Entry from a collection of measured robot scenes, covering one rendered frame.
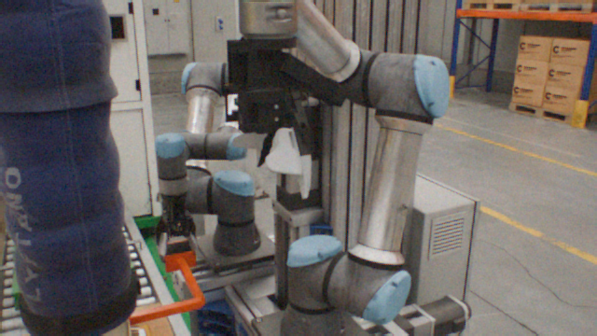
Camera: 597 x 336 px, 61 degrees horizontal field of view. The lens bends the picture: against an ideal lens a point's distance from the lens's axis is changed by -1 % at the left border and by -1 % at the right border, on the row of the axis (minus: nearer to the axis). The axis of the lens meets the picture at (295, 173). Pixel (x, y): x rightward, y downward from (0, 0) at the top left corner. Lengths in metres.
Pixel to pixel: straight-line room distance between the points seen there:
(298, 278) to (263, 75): 0.55
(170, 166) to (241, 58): 0.71
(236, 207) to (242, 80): 0.88
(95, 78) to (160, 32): 9.23
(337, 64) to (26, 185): 0.59
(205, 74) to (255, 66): 1.08
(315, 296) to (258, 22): 0.64
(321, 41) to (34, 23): 0.46
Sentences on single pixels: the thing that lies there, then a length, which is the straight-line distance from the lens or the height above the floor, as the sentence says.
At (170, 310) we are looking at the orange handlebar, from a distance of 1.25.
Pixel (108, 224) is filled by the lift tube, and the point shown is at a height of 1.37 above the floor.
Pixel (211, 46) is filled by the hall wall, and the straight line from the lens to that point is 10.72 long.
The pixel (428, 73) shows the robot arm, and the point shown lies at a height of 1.64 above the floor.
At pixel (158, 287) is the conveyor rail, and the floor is 0.59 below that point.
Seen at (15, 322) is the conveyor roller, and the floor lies 0.54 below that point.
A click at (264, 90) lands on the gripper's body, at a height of 1.66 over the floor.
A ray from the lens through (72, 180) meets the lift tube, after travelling 0.95.
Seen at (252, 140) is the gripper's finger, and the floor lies 1.57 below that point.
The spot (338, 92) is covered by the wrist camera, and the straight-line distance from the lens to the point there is 0.70.
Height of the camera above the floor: 1.77
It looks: 19 degrees down
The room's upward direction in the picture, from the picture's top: straight up
